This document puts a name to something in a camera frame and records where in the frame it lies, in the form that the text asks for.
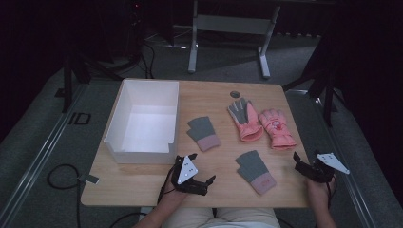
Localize dark device with red light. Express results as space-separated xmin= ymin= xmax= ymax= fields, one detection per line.
xmin=125 ymin=0 xmax=147 ymax=60

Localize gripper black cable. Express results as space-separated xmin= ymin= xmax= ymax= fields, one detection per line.
xmin=325 ymin=177 xmax=338 ymax=211
xmin=157 ymin=164 xmax=179 ymax=204

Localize grey metal desk frame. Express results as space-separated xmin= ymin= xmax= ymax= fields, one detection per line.
xmin=187 ymin=0 xmax=281 ymax=80

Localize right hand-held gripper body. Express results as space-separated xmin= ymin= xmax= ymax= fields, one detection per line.
xmin=294 ymin=152 xmax=351 ymax=184

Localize pink glove with red print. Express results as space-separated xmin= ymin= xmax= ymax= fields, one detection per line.
xmin=258 ymin=108 xmax=297 ymax=150

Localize black cable on floor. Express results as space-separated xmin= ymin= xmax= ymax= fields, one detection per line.
xmin=47 ymin=163 xmax=83 ymax=228

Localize pink glove with grey palm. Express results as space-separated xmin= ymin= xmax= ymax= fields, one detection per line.
xmin=226 ymin=97 xmax=264 ymax=143

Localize black cables near stand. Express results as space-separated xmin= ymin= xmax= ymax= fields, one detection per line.
xmin=139 ymin=40 xmax=157 ymax=80

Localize person's right hand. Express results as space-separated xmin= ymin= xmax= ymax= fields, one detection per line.
xmin=305 ymin=175 xmax=337 ymax=211

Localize person's legs in light trousers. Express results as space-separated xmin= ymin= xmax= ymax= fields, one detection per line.
xmin=161 ymin=207 xmax=281 ymax=228

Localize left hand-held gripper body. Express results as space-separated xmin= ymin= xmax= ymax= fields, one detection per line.
xmin=170 ymin=154 xmax=211 ymax=197

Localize metal floor rail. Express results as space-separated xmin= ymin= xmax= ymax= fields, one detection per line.
xmin=284 ymin=88 xmax=378 ymax=228
xmin=0 ymin=83 xmax=88 ymax=228

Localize grey tag on table edge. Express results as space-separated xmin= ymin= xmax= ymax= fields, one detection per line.
xmin=78 ymin=173 xmax=101 ymax=185

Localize black stand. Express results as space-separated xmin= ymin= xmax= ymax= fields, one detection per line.
xmin=54 ymin=47 xmax=125 ymax=114
xmin=282 ymin=31 xmax=350 ymax=128

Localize person's left hand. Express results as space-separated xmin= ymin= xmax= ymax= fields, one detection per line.
xmin=159 ymin=181 xmax=188 ymax=207

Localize white box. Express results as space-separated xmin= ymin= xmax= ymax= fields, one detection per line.
xmin=103 ymin=79 xmax=181 ymax=165

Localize grey glove with pink cuff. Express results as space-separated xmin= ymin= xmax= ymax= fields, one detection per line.
xmin=235 ymin=149 xmax=278 ymax=196
xmin=185 ymin=116 xmax=221 ymax=153

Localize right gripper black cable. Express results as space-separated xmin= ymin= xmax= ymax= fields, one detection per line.
xmin=325 ymin=177 xmax=338 ymax=211

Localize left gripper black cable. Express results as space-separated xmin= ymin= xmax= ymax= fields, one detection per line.
xmin=157 ymin=164 xmax=179 ymax=204

